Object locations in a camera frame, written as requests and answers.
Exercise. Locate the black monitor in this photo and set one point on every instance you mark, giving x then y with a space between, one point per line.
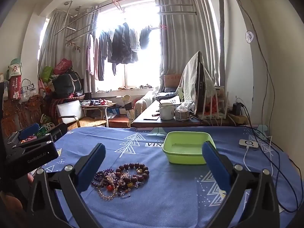
201 85

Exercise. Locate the white file rack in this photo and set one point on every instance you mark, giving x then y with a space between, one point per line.
219 116

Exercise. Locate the carved wooden cabinet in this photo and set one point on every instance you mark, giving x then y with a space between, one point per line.
21 114

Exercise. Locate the white enamel mug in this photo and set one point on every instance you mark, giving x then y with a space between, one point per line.
166 112

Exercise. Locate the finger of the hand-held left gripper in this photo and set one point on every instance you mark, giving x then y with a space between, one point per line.
59 131
28 130

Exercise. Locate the cartoon tissue pack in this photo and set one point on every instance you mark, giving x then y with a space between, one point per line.
14 71

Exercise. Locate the white-backed chair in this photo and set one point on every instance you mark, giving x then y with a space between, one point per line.
68 109

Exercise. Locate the round wall sticker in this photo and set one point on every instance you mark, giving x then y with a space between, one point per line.
250 37

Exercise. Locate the grey curtain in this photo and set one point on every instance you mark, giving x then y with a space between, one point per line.
182 33
57 42

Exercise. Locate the green plastic basin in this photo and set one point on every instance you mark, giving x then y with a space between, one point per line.
180 156

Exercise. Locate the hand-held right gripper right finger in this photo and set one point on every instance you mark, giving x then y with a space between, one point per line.
215 163

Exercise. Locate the white plastic bag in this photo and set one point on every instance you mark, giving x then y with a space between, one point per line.
28 89

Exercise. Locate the silver plastic bag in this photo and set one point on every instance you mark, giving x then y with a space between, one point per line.
182 111

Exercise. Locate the cardboard box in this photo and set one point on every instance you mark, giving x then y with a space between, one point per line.
172 80

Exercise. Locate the white cloth over monitor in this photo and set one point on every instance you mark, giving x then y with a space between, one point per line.
190 76

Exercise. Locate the white charging device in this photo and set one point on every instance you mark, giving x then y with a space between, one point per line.
248 144

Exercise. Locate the green bag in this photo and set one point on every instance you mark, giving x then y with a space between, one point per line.
47 72

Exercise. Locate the blue patterned tablecloth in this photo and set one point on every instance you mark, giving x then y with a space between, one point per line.
166 201

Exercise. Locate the red bag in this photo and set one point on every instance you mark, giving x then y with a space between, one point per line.
63 65

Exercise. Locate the dark wooden desk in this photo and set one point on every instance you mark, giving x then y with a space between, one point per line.
147 118

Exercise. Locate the dark duffel bag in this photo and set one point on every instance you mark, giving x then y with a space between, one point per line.
66 83

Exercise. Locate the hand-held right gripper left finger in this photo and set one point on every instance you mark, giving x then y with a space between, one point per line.
91 168

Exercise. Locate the small wooden table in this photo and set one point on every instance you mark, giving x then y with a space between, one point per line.
99 106

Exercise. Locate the metal drying rack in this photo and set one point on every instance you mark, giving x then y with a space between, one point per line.
78 21

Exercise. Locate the black power adapter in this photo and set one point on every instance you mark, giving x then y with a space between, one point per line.
237 109

